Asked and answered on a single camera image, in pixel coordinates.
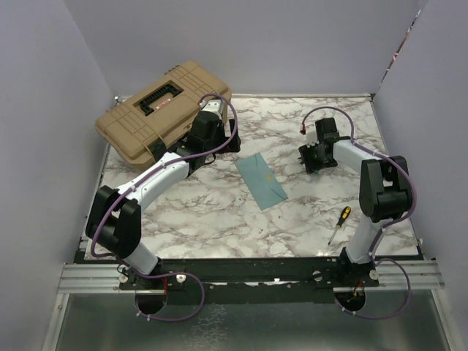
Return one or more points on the light blue envelope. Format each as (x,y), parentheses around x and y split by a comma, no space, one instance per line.
(261,181)

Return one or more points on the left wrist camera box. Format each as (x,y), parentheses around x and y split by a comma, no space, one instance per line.
(215,106)

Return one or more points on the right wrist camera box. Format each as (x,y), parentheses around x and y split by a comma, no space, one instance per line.
(310,134)

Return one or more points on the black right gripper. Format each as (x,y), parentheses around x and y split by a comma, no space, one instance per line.
(310,164)

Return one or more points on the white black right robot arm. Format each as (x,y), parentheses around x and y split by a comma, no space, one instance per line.
(385,192)

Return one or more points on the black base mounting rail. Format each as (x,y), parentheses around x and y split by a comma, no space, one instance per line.
(186,282)

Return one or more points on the yellow black screwdriver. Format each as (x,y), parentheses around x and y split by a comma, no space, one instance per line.
(345,213)

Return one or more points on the tan plastic toolbox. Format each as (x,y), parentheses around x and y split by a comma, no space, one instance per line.
(143,127)

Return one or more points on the aluminium frame rail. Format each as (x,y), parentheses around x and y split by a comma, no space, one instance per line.
(78,279)

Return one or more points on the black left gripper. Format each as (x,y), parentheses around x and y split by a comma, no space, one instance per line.
(233,145)

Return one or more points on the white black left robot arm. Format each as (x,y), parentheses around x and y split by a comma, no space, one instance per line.
(116,214)

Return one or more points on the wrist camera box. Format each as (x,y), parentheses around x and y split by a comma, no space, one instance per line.
(215,106)
(310,134)

